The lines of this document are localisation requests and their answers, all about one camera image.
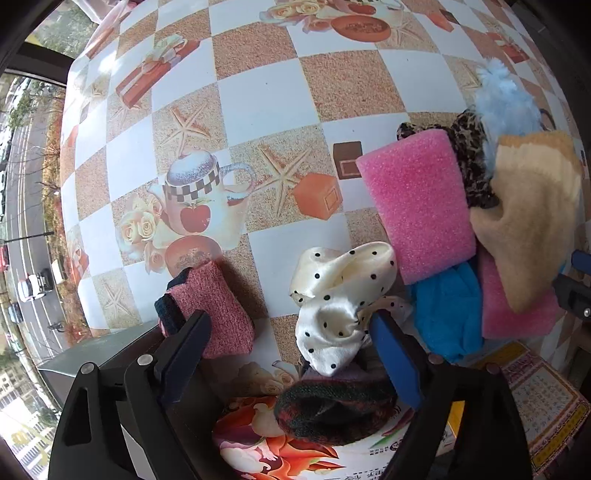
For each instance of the snack packet with characters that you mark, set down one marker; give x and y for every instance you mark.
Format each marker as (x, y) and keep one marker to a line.
(277, 454)

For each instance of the pink foam sponge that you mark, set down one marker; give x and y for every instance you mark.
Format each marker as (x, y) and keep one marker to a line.
(501, 314)
(415, 203)

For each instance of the checkered printed tablecloth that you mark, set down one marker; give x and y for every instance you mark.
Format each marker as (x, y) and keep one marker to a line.
(258, 92)

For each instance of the beige fuzzy sock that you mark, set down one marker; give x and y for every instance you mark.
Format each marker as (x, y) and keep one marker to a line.
(531, 207)

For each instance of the light blue fluffy toy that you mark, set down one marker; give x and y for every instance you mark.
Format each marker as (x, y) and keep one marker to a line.
(503, 110)

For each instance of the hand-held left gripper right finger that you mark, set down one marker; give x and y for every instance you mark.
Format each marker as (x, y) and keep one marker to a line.
(397, 355)

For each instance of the dark striped knitted hat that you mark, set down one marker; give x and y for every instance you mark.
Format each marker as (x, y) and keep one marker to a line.
(332, 406)

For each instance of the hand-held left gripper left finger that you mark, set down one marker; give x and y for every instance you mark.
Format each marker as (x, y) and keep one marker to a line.
(173, 390)

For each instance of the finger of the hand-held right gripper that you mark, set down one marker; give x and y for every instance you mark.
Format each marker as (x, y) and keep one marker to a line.
(575, 295)
(582, 261)

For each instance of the pink knitted sock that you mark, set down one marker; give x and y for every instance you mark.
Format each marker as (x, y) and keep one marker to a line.
(217, 304)

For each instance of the white polka dot scrunchie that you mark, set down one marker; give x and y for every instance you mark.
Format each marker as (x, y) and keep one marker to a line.
(332, 295)

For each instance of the leopard print scrunchie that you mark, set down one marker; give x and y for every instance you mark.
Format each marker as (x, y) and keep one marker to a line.
(471, 157)

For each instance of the blue fuzzy sock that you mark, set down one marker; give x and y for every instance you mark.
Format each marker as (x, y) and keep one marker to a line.
(443, 314)

